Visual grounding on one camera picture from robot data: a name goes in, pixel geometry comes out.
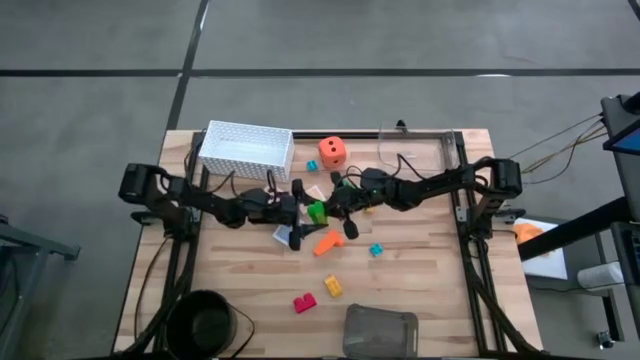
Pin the tablet with blue screen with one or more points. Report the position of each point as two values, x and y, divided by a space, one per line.
627 142

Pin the orange foam die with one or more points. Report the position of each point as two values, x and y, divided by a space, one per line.
331 151

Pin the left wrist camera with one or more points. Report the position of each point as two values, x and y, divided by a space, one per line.
255 196

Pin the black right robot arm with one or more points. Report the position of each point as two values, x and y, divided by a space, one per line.
440 182

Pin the green toy block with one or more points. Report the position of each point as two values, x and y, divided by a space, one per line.
316 212

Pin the teal toy block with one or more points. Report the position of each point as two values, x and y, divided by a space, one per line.
312 166
376 250

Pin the red toy block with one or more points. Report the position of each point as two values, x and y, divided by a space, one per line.
305 303

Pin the smoky grey translucent bin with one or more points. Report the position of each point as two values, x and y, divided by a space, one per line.
380 332

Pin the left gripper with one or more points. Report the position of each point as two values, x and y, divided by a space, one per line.
282 210

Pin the small card tile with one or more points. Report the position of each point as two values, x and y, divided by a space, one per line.
315 192

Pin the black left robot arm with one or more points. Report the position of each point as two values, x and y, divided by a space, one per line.
210 202

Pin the clear plastic bin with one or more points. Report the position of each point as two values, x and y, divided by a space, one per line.
430 150

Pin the white sheet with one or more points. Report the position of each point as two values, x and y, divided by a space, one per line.
550 265

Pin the small black mount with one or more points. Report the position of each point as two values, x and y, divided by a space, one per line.
401 125

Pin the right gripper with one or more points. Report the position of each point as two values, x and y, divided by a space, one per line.
365 200

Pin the black bucket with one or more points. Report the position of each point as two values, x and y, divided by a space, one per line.
200 325

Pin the black beam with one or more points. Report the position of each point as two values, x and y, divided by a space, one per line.
575 227

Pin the small caster wheel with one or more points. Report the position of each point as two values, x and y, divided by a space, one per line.
605 340

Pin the yellow toy block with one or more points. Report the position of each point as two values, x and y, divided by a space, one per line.
333 286

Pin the grey metal bench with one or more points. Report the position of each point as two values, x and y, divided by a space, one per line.
30 242

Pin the orange object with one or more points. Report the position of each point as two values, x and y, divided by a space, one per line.
527 232

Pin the black equipment stand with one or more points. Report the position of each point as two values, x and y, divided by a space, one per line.
620 115

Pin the orange toy block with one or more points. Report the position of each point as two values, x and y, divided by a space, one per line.
327 242

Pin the blue playing card deck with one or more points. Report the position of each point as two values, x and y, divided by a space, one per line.
281 235

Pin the white roll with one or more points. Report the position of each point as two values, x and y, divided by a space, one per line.
600 275

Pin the white perforated basket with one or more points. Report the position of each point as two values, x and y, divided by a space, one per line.
220 165

